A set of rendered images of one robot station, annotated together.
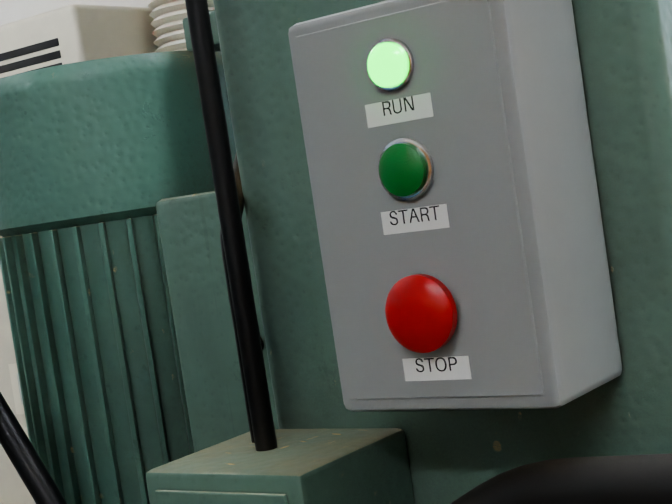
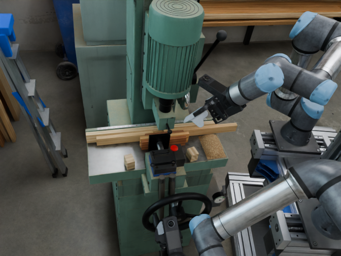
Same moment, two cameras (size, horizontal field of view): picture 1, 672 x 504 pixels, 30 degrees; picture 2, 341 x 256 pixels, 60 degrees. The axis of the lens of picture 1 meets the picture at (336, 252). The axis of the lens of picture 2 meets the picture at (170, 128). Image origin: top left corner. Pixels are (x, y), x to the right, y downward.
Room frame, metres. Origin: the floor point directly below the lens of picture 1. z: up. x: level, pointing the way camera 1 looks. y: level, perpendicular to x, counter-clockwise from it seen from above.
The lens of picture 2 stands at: (1.55, 0.67, 1.89)
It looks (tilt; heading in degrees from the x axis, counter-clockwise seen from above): 45 degrees down; 214
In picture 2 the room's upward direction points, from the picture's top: 8 degrees clockwise
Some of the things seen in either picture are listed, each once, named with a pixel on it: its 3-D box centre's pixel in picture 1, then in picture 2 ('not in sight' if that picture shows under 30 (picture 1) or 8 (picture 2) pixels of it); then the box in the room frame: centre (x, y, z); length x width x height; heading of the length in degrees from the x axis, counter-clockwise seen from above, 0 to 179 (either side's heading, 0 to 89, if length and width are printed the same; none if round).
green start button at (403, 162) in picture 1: (402, 169); not in sight; (0.48, -0.03, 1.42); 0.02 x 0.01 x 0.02; 54
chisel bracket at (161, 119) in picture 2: not in sight; (163, 114); (0.79, 0.11, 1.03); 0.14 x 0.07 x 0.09; 54
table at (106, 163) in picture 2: not in sight; (159, 160); (0.90, 0.19, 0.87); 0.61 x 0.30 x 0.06; 144
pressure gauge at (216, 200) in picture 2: not in sight; (217, 197); (0.72, 0.45, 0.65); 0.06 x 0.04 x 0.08; 144
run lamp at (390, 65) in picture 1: (387, 64); not in sight; (0.48, -0.03, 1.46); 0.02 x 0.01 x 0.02; 54
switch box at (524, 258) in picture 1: (453, 200); not in sight; (0.50, -0.05, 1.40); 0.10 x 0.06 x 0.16; 54
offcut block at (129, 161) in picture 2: not in sight; (129, 161); (1.02, 0.13, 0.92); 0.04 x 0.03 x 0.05; 64
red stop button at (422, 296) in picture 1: (420, 313); not in sight; (0.48, -0.03, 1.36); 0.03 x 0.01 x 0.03; 54
